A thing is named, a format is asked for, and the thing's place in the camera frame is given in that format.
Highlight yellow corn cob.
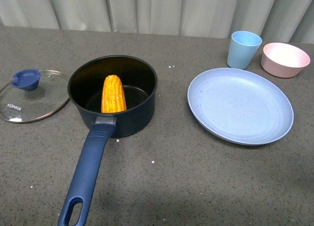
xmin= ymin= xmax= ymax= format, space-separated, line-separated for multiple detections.
xmin=101 ymin=75 xmax=127 ymax=113

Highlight glass lid with blue knob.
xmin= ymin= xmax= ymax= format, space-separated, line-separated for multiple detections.
xmin=0 ymin=69 xmax=69 ymax=123

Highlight dark blue saucepan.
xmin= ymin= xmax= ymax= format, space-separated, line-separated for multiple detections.
xmin=58 ymin=55 xmax=157 ymax=226

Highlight light blue plate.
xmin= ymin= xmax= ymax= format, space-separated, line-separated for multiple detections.
xmin=187 ymin=68 xmax=294 ymax=145

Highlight light blue cup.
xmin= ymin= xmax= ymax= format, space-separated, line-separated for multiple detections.
xmin=227 ymin=31 xmax=262 ymax=69

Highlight pink bowl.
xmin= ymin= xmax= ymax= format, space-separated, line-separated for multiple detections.
xmin=261 ymin=42 xmax=311 ymax=78

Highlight grey curtain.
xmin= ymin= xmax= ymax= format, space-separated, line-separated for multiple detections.
xmin=0 ymin=0 xmax=314 ymax=44

